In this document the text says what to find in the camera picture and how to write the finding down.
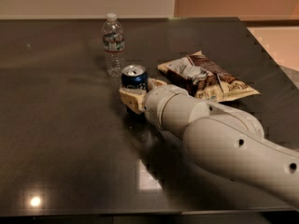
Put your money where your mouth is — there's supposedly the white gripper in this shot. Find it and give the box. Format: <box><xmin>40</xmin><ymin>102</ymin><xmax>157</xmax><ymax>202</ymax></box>
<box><xmin>119</xmin><ymin>77</ymin><xmax>188</xmax><ymax>130</ymax></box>

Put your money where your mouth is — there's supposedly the blue pepsi can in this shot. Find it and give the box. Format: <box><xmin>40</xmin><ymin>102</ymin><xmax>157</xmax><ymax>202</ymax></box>
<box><xmin>121</xmin><ymin>64</ymin><xmax>148</xmax><ymax>91</ymax></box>

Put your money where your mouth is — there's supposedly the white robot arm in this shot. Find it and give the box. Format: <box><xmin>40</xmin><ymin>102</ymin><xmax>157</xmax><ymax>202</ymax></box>
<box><xmin>119</xmin><ymin>79</ymin><xmax>299</xmax><ymax>209</ymax></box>

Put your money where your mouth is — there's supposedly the clear plastic water bottle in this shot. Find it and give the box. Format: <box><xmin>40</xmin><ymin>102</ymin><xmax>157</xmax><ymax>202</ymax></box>
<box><xmin>102</xmin><ymin>13</ymin><xmax>125</xmax><ymax>77</ymax></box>

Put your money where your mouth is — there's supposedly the brown white snack bag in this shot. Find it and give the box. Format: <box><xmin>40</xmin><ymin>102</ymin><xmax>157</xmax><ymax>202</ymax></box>
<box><xmin>158</xmin><ymin>51</ymin><xmax>259</xmax><ymax>102</ymax></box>

